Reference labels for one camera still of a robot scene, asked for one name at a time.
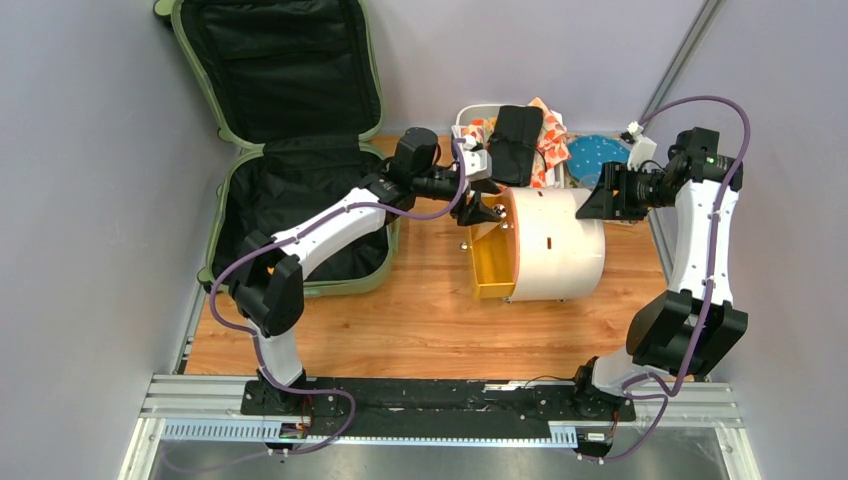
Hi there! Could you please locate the floral orange print cloth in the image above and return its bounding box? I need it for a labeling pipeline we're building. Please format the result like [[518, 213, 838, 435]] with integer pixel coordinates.
[[454, 97, 571, 189]]

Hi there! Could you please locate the yellow transparent drawer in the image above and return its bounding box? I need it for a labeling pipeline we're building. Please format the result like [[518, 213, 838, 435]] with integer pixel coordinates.
[[464, 222, 516, 300]]

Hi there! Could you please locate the blue dotted plate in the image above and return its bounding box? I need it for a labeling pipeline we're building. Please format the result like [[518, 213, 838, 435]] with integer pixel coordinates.
[[566, 135, 630, 189]]

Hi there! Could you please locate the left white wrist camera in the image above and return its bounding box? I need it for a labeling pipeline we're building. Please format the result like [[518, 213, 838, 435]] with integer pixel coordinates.
[[458, 135, 493, 182]]

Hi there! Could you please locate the white plastic tub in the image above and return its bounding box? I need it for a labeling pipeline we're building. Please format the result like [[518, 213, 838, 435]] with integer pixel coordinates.
[[451, 97, 574, 188]]

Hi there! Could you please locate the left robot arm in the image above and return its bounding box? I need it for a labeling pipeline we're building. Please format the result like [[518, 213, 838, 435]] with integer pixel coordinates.
[[216, 127, 501, 415]]

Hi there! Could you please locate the cream cylindrical container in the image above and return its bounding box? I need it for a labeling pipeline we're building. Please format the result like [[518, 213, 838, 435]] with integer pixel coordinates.
[[506, 188, 606, 302]]

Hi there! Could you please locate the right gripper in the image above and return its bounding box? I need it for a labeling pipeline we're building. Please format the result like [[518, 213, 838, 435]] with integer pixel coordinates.
[[576, 161, 675, 221]]

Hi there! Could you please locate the green hard-shell suitcase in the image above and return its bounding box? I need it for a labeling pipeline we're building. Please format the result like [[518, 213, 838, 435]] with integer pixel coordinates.
[[153, 1, 384, 288]]

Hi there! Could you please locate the black pouch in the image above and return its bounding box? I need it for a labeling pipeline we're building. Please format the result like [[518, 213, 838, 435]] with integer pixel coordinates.
[[487, 105, 543, 187]]

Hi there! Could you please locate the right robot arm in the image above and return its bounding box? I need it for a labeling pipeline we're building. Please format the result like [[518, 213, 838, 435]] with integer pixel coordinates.
[[570, 123, 748, 419]]

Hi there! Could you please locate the floral placemat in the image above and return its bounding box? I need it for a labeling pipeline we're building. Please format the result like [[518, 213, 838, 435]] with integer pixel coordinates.
[[603, 210, 651, 226]]

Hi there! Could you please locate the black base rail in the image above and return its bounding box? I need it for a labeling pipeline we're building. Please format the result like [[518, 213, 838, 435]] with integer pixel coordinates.
[[240, 377, 636, 440]]

